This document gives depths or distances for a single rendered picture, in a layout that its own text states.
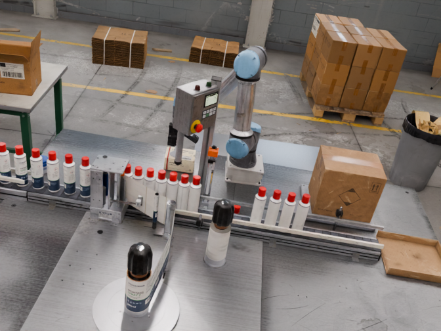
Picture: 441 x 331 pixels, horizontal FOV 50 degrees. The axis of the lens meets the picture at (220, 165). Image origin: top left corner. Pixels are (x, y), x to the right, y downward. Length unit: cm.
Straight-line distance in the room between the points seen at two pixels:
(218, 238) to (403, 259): 95
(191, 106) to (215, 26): 560
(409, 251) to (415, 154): 210
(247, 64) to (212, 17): 530
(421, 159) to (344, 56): 151
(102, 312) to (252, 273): 62
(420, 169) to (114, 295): 331
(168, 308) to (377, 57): 421
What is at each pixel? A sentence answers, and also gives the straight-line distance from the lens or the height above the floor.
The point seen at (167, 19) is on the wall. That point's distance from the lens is 751.
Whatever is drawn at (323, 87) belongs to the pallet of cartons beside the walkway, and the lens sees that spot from 544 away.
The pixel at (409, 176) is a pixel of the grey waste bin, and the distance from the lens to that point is 458.
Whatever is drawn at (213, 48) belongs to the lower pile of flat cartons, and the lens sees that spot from 649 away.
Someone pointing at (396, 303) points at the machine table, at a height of 83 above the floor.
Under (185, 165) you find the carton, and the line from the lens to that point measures 255.
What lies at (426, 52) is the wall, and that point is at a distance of 816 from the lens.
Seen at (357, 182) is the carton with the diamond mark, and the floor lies 108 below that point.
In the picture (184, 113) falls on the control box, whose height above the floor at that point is 138.
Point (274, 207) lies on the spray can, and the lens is 212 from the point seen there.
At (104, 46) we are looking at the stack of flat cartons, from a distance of 606.
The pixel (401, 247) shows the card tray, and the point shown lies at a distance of 247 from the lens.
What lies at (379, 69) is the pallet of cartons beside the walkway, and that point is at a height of 65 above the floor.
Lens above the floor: 225
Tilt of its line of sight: 32 degrees down
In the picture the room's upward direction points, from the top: 9 degrees clockwise
